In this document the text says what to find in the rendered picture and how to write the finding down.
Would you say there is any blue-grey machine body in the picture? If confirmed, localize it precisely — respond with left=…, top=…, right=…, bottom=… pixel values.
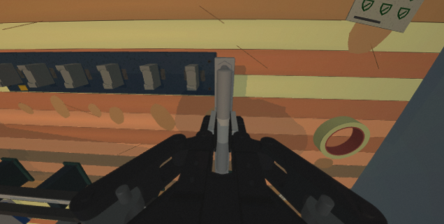
left=349, top=46, right=444, bottom=224

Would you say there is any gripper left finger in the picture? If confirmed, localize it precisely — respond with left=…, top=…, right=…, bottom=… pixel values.
left=69, top=111, right=218, bottom=224

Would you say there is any dark blue tray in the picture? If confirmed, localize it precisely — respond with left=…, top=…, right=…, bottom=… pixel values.
left=0, top=51, right=218, bottom=97

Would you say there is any grey cylindrical marker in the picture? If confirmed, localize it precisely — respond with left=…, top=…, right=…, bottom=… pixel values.
left=214, top=67, right=235, bottom=175

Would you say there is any light grey chevron plate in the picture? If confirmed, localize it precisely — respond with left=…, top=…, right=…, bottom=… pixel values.
left=214, top=57, right=237, bottom=81

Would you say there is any grey sheet with green shields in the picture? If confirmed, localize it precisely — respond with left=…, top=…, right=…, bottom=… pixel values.
left=345, top=0, right=438, bottom=33

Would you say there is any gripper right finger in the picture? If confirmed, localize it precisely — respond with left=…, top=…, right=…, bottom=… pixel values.
left=230, top=111, right=388, bottom=224

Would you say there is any pale green tape roll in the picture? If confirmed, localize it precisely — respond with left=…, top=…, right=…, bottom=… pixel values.
left=312, top=116, right=371, bottom=160

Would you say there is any grey block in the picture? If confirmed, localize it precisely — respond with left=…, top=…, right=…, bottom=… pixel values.
left=55, top=63, right=89, bottom=89
left=96, top=63, right=125, bottom=90
left=17, top=62, right=56, bottom=89
left=0, top=62, right=22, bottom=87
left=184, top=64, right=201, bottom=92
left=139, top=63, right=163, bottom=91

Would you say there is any dark teal bracket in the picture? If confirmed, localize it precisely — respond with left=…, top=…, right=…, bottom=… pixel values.
left=0, top=157, right=26, bottom=187
left=36, top=161, right=93, bottom=191

